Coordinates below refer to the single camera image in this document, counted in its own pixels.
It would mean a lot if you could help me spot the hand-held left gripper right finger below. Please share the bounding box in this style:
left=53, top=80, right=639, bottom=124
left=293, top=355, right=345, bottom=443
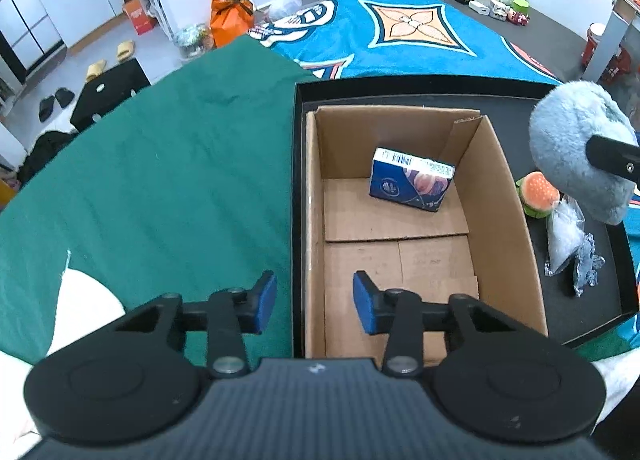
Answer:
left=352, top=270, right=526, bottom=379

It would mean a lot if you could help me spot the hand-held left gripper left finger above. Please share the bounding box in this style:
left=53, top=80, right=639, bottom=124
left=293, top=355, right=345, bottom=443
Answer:
left=112, top=270, right=279, bottom=379

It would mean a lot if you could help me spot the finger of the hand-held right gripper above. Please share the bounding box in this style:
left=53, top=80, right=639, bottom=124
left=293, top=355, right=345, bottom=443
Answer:
left=585, top=135, right=640, bottom=181

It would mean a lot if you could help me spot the fluffy grey-blue plush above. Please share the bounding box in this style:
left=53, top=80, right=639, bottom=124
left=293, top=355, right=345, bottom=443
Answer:
left=529, top=80, right=638, bottom=225

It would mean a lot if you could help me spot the brown cardboard box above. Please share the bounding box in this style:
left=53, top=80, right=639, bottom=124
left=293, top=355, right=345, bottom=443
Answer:
left=303, top=106, right=548, bottom=360

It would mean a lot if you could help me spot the burger plush toy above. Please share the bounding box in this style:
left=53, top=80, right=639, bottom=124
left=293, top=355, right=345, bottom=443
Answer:
left=516, top=171, right=561, bottom=218

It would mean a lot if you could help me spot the clear plastic bag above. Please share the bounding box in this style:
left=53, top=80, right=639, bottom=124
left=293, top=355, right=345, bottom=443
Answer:
left=542, top=195, right=587, bottom=277

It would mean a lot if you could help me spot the blue-grey printed cloth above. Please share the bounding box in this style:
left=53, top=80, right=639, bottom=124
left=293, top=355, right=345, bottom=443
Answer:
left=570, top=234, right=606, bottom=298

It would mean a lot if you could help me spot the black tray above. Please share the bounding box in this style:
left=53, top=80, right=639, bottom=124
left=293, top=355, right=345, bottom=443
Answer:
left=289, top=81, right=640, bottom=358

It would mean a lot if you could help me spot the blue tissue packet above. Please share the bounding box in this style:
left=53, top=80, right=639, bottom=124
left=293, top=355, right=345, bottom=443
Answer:
left=369, top=147, right=457, bottom=213

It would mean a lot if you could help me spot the red basket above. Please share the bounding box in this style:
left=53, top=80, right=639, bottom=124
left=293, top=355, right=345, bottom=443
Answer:
left=600, top=47, right=632, bottom=85

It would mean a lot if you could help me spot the red and white bucket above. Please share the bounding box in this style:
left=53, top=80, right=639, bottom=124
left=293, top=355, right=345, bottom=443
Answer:
left=580, top=23, right=608, bottom=68

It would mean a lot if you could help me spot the green blanket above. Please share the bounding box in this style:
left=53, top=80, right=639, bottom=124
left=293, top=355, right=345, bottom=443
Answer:
left=0, top=34, right=636, bottom=366

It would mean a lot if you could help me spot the white bed sheet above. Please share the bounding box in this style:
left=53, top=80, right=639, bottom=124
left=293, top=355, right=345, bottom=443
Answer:
left=0, top=262, right=640, bottom=446

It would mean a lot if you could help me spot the black stool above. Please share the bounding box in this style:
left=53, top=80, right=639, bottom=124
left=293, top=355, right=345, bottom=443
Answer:
left=70, top=58, right=152, bottom=133

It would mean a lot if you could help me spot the dark clothes pile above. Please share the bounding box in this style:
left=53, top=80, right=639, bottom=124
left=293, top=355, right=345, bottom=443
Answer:
left=15, top=130, right=76, bottom=185

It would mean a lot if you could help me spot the blue printed blanket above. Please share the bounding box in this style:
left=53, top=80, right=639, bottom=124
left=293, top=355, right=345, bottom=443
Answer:
left=247, top=0, right=640, bottom=321

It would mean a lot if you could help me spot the clear bag of small things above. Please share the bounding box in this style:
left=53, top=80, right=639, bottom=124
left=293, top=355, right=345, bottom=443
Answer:
left=175, top=24, right=211, bottom=59

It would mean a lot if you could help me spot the orange gift bag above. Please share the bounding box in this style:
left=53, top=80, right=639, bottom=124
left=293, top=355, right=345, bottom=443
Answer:
left=209, top=0, right=257, bottom=49

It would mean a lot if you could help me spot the white plastic bag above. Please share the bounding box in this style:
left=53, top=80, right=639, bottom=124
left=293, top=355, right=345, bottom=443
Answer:
left=267, top=0, right=303, bottom=21

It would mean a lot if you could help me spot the small orange cardboard box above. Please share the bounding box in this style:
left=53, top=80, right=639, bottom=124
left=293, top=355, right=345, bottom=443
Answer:
left=122, top=0, right=157, bottom=35

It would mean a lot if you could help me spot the black-framed sliding door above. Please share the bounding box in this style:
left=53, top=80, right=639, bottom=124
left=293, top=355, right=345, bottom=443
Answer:
left=0, top=0, right=68, bottom=85

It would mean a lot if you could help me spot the white post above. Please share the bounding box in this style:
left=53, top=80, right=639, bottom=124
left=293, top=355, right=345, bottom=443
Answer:
left=582, top=0, right=638, bottom=83

